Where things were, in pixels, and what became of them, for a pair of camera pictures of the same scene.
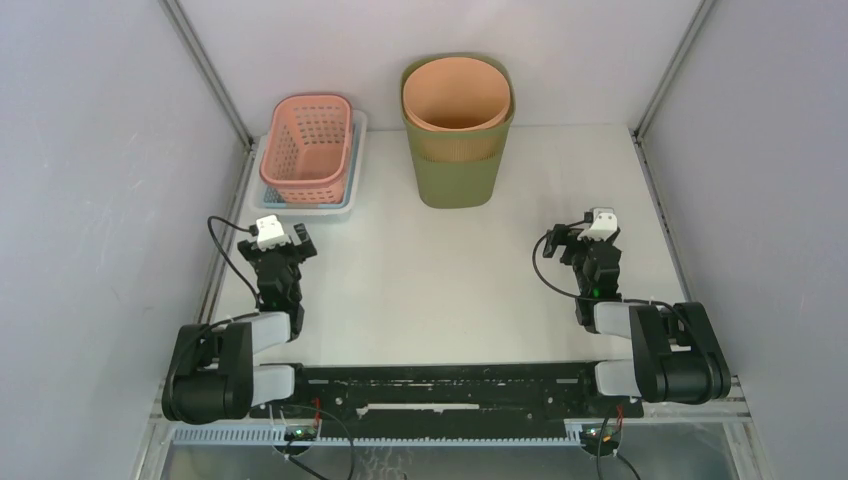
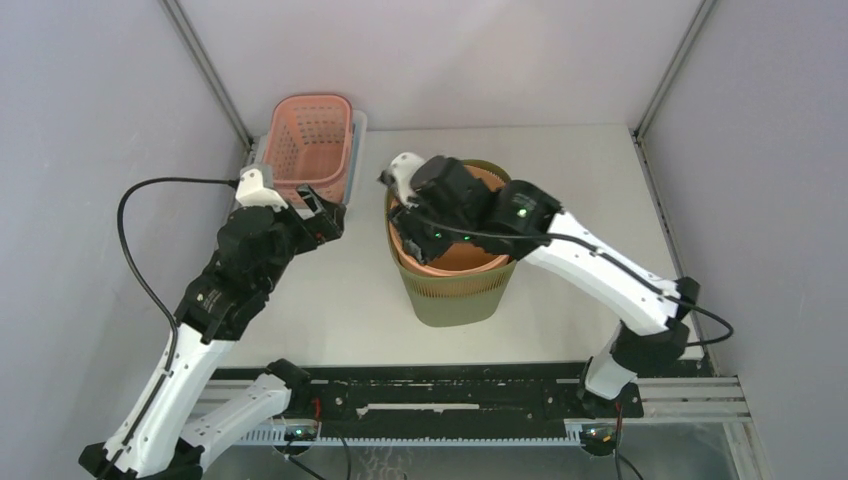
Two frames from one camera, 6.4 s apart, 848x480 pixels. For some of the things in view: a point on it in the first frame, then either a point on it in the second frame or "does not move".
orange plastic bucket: [456, 94] to [460, 258]
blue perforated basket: [271, 200] does not move
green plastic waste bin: [459, 170] to [455, 301]
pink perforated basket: [307, 147] does not move
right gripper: [558, 235] to [409, 227]
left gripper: [306, 249] to [330, 226]
